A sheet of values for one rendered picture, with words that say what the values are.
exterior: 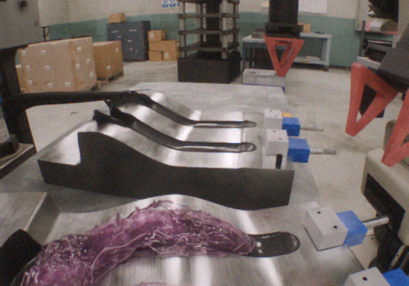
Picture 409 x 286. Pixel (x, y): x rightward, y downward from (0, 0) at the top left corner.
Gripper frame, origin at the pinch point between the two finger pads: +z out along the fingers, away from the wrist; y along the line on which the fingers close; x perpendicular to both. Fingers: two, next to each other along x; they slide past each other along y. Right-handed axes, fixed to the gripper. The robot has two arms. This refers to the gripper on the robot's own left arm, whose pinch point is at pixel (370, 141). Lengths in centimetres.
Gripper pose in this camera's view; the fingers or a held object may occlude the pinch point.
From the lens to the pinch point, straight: 29.9
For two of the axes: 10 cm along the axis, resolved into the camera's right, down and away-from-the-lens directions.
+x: 9.0, 3.8, 2.3
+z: -4.4, 8.3, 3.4
